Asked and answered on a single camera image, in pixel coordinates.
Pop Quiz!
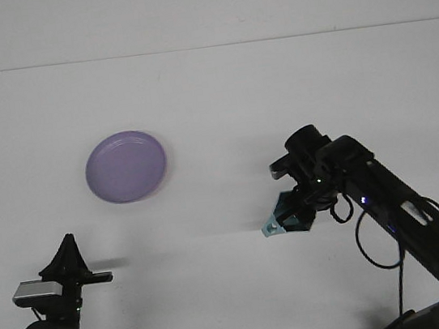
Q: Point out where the pale blue hexagonal cup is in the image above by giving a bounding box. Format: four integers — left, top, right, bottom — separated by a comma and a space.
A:
255, 186, 317, 240

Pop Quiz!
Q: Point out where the pale purple round plate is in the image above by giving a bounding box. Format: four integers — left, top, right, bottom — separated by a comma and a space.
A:
80, 125, 173, 210

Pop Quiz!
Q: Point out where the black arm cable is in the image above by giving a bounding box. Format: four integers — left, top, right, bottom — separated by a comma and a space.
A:
326, 178, 439, 329

